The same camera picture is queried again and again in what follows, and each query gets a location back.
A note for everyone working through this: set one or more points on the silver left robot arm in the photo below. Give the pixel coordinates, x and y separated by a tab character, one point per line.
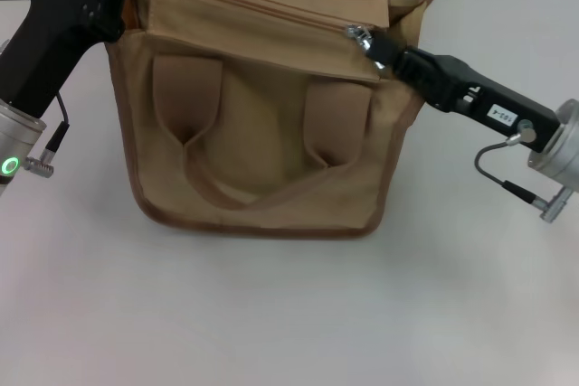
16	142

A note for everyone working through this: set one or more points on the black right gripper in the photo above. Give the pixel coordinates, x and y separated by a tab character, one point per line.
488	96

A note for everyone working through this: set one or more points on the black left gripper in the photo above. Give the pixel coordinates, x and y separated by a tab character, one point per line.
59	29

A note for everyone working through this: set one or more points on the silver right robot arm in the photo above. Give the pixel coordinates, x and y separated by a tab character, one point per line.
563	151

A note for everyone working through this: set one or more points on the silver metal zipper pull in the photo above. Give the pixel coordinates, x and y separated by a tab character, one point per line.
362	38

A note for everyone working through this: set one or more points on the khaki canvas food bag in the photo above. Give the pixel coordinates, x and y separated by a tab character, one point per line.
262	142

